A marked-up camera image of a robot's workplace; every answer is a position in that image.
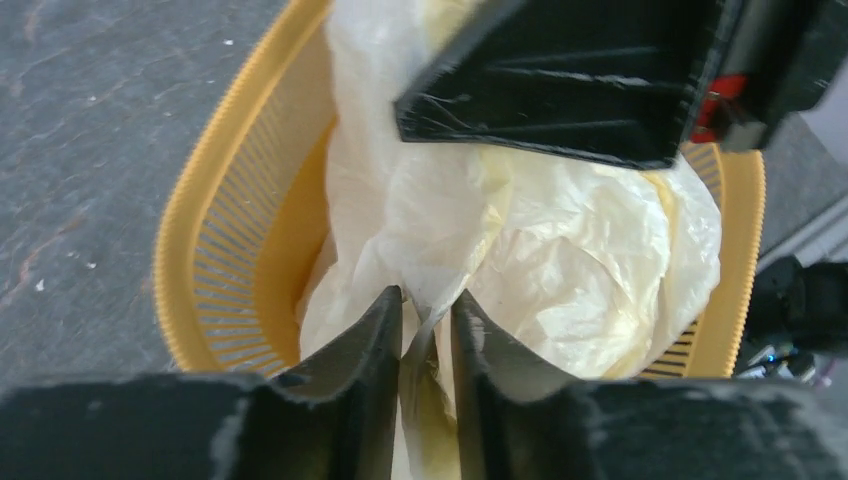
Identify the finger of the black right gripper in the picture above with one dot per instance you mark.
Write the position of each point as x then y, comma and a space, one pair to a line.
614, 82

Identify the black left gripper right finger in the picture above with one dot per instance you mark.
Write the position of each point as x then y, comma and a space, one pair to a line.
520, 417

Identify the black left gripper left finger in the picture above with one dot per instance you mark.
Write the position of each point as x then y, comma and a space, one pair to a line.
331, 416

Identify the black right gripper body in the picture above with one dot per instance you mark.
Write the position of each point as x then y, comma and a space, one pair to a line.
781, 60

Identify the cream translucent plastic trash bag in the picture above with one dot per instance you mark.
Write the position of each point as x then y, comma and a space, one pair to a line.
596, 269

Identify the yellow mesh trash bin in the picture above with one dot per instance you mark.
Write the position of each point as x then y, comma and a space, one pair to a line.
243, 228

